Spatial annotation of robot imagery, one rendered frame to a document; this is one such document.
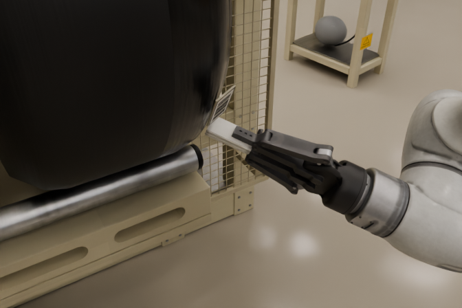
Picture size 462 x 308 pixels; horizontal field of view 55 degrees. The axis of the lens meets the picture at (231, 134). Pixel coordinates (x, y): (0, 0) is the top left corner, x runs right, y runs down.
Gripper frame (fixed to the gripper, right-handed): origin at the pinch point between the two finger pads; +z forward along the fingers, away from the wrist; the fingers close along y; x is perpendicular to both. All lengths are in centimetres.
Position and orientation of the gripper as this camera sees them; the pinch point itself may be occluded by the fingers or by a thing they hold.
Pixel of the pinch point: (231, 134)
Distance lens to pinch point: 64.5
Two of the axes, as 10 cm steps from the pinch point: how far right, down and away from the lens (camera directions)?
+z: -9.1, -4.2, -0.4
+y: -2.6, 4.7, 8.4
